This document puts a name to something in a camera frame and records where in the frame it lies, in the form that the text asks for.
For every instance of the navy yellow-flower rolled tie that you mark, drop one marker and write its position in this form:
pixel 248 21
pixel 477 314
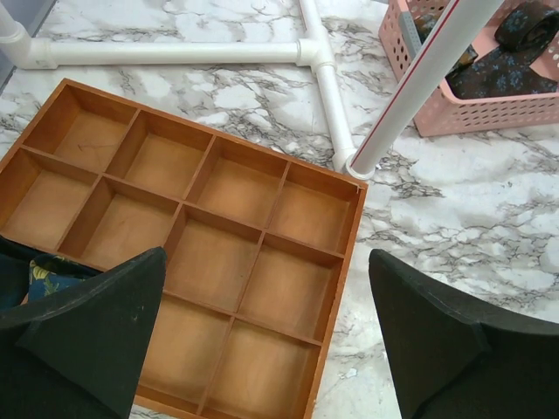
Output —
pixel 49 274

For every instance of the wooden compartment tray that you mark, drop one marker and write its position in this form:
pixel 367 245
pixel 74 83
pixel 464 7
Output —
pixel 258 245

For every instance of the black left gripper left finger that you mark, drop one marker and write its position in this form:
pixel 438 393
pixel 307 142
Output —
pixel 77 353

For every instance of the white PVC pipe frame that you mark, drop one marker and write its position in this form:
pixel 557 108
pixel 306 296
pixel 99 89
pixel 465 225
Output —
pixel 278 106

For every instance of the dark blue-flowered tie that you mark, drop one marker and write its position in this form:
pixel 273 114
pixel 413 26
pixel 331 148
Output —
pixel 522 37

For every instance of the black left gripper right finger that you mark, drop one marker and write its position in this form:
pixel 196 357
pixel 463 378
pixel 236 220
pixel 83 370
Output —
pixel 453 355

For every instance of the pink perforated plastic basket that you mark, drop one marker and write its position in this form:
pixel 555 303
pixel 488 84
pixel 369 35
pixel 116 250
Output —
pixel 443 113

